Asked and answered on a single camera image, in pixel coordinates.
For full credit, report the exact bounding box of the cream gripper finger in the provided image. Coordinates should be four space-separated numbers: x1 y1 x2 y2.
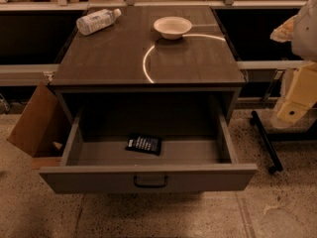
270 16 296 43
276 62 317 123

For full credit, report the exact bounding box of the dark rxbar blueberry wrapper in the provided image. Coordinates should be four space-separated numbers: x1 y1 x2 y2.
126 134 161 156

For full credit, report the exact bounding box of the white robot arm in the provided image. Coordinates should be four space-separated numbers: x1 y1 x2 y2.
270 0 317 128

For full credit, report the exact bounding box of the open grey top drawer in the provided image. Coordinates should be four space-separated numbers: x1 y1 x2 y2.
40 108 258 193

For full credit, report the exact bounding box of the black cart base leg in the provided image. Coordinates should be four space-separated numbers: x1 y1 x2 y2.
250 111 283 175

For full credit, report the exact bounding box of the white bowl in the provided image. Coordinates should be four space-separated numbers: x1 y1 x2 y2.
154 17 192 40

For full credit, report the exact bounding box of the clear plastic water bottle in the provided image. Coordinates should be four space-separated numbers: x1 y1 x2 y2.
76 9 122 36

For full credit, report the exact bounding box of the brown cardboard box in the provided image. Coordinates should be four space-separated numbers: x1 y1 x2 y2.
7 83 71 170

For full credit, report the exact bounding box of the black drawer handle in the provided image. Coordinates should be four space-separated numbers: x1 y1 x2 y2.
133 176 168 189

